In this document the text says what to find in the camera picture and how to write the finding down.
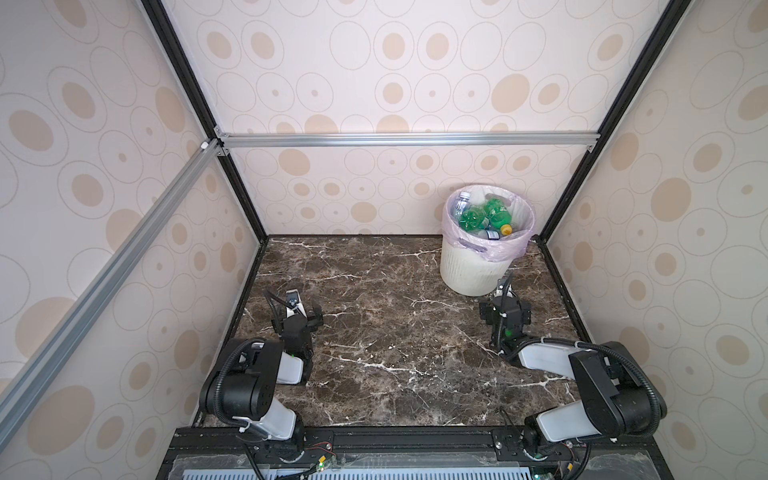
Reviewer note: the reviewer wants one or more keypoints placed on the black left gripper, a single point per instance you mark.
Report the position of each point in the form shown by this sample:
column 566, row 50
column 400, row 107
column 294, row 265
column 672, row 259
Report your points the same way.
column 310, row 323

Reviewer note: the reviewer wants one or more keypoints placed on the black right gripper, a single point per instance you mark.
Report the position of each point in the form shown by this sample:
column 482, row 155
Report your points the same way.
column 488, row 311

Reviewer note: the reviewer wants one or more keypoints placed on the green bottle yellow cap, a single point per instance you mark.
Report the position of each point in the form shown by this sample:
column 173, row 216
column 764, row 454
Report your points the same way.
column 498, row 216

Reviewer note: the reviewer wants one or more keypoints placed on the small crushed bottle blue cap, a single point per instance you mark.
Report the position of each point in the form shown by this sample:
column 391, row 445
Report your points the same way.
column 489, row 234

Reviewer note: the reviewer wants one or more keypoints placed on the clear bottle purple tint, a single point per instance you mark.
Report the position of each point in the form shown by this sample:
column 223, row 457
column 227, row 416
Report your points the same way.
column 460, row 205

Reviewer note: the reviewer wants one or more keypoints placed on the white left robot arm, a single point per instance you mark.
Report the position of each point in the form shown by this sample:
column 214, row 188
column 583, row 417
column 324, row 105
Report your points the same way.
column 240, row 389

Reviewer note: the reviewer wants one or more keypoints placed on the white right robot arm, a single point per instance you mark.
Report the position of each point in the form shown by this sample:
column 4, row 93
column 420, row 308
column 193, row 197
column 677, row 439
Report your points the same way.
column 616, row 397

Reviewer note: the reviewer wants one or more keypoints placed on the white waste bin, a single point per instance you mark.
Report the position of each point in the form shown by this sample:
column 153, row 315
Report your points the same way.
column 467, row 273

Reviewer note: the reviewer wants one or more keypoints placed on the pink bin liner bag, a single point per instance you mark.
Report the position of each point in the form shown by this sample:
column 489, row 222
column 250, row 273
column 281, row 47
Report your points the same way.
column 508, row 247

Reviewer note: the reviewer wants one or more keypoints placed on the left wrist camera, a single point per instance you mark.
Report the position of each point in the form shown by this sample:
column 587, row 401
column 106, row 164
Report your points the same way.
column 295, row 304

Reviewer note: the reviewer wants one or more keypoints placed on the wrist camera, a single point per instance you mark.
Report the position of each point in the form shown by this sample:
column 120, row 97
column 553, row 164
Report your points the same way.
column 504, row 289
column 295, row 304

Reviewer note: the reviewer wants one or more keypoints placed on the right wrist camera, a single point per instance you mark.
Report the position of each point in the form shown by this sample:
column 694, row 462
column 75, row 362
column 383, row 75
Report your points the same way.
column 504, row 289

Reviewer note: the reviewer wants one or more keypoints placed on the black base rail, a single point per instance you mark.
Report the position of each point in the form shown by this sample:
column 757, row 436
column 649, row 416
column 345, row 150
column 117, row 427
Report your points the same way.
column 403, row 453

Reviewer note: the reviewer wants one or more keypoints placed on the horizontal aluminium rail back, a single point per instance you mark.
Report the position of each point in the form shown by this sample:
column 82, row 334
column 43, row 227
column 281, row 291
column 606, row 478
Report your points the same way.
column 424, row 139

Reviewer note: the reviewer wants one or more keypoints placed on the aluminium rail left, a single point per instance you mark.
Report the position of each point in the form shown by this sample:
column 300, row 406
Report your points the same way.
column 49, row 359

